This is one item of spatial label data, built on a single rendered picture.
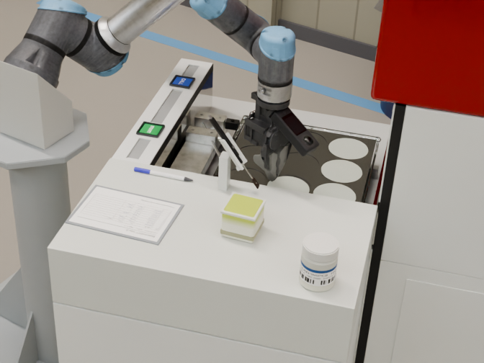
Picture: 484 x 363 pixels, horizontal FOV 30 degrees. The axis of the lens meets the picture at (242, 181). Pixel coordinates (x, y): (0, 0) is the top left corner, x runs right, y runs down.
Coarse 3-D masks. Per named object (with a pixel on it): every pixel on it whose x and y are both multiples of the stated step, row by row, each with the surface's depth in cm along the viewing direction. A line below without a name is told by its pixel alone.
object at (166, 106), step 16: (192, 64) 251; (208, 64) 252; (160, 96) 236; (176, 96) 237; (144, 112) 228; (160, 112) 230; (176, 112) 229; (128, 144) 216; (144, 144) 217; (160, 144) 216; (128, 160) 210; (144, 160) 210
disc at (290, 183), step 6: (276, 180) 216; (282, 180) 216; (288, 180) 217; (294, 180) 217; (300, 180) 217; (270, 186) 214; (276, 186) 214; (282, 186) 214; (288, 186) 215; (294, 186) 215; (300, 186) 215; (306, 186) 215; (306, 192) 213
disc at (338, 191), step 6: (318, 186) 215; (324, 186) 215; (330, 186) 215; (336, 186) 216; (342, 186) 216; (318, 192) 213; (324, 192) 213; (330, 192) 213; (336, 192) 213; (342, 192) 213; (348, 192) 213; (342, 198) 211; (348, 198) 212; (354, 198) 212
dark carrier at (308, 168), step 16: (240, 144) 229; (320, 144) 231; (368, 144) 232; (288, 160) 224; (304, 160) 224; (320, 160) 225; (352, 160) 225; (368, 160) 226; (240, 176) 217; (256, 176) 218; (304, 176) 218; (320, 176) 218
